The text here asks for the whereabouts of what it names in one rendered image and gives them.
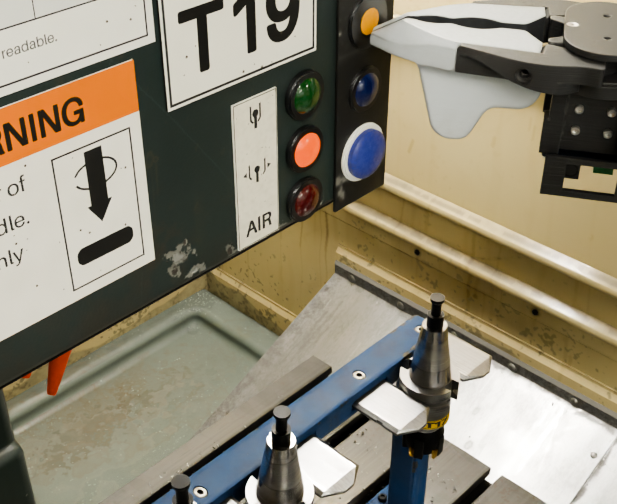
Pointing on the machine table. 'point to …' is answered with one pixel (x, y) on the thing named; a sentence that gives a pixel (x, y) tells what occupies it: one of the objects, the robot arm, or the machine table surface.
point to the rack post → (403, 477)
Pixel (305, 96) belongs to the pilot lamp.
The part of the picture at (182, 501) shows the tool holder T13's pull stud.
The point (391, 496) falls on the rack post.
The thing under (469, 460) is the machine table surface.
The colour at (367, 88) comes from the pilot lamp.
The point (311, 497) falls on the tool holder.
